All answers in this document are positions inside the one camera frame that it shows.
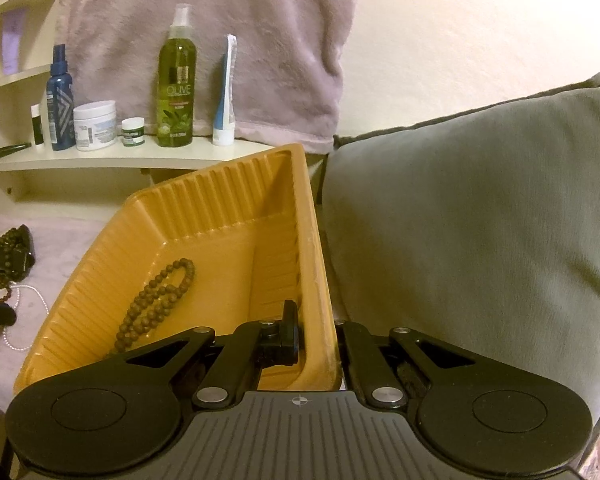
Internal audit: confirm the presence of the white cream jar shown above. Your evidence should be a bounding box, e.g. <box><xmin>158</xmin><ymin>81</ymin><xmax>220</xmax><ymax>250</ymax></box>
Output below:
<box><xmin>73</xmin><ymin>100</ymin><xmax>118</xmax><ymax>152</ymax></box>

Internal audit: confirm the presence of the dark green tube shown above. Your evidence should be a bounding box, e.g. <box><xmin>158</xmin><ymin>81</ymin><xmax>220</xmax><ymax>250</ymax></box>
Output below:
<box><xmin>0</xmin><ymin>142</ymin><xmax>33</xmax><ymax>160</ymax></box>

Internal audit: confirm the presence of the grey-green pillow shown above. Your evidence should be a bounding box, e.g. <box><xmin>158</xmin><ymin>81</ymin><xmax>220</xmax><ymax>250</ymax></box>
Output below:
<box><xmin>320</xmin><ymin>66</ymin><xmax>600</xmax><ymax>443</ymax></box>

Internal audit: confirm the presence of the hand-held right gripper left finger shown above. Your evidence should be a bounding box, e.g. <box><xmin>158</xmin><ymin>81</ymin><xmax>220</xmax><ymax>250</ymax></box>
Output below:
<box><xmin>107</xmin><ymin>300</ymin><xmax>301</xmax><ymax>409</ymax></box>

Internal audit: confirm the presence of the white pearl necklace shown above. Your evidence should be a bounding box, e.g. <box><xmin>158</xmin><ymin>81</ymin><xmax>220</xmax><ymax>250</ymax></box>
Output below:
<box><xmin>2</xmin><ymin>283</ymin><xmax>49</xmax><ymax>352</ymax></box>

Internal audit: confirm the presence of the purple tube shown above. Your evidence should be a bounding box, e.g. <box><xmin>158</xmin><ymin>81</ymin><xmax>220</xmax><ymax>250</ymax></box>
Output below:
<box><xmin>0</xmin><ymin>10</ymin><xmax>24</xmax><ymax>75</ymax></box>

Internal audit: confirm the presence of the orange ribbed plastic tray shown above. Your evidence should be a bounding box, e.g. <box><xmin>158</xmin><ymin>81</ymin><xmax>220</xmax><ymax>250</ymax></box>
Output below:
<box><xmin>12</xmin><ymin>142</ymin><xmax>343</xmax><ymax>397</ymax></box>

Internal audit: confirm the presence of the pink bed blanket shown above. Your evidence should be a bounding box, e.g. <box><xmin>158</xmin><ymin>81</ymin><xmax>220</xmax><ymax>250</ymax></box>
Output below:
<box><xmin>0</xmin><ymin>210</ymin><xmax>127</xmax><ymax>403</ymax></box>

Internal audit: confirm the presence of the cream shelf unit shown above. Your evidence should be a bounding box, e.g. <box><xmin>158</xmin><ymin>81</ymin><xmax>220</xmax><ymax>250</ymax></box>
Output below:
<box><xmin>0</xmin><ymin>0</ymin><xmax>281</xmax><ymax>222</ymax></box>

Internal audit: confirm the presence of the small white and green bottle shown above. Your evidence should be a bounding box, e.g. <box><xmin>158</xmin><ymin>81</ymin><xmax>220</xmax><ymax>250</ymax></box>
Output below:
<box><xmin>30</xmin><ymin>104</ymin><xmax>46</xmax><ymax>146</ymax></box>

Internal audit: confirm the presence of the small green-label jar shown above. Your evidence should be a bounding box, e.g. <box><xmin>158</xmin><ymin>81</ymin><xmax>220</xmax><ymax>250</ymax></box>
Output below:
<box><xmin>120</xmin><ymin>117</ymin><xmax>146</xmax><ymax>148</ymax></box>

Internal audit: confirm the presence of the brown bead bracelet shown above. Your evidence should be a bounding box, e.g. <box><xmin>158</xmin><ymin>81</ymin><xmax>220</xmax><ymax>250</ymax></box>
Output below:
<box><xmin>114</xmin><ymin>258</ymin><xmax>196</xmax><ymax>357</ymax></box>

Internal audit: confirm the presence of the white and blue tube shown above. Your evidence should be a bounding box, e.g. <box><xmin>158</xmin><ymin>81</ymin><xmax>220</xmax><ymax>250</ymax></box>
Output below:
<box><xmin>211</xmin><ymin>34</ymin><xmax>239</xmax><ymax>147</ymax></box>

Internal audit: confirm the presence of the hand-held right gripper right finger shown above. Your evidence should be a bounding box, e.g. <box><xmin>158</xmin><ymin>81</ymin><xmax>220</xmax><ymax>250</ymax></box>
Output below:
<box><xmin>336</xmin><ymin>319</ymin><xmax>481</xmax><ymax>409</ymax></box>

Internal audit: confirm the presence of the mauve fleece towel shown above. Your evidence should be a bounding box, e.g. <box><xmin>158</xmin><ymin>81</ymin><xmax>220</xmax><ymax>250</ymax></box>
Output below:
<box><xmin>55</xmin><ymin>0</ymin><xmax>367</xmax><ymax>156</ymax></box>

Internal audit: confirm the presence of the green spray bottle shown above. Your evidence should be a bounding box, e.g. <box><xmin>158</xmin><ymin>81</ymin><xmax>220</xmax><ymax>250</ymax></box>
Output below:
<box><xmin>156</xmin><ymin>3</ymin><xmax>198</xmax><ymax>149</ymax></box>

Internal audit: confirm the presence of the blue spray bottle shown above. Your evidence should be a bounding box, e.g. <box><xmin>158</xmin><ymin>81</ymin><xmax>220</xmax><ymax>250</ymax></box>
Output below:
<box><xmin>45</xmin><ymin>44</ymin><xmax>76</xmax><ymax>152</ymax></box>

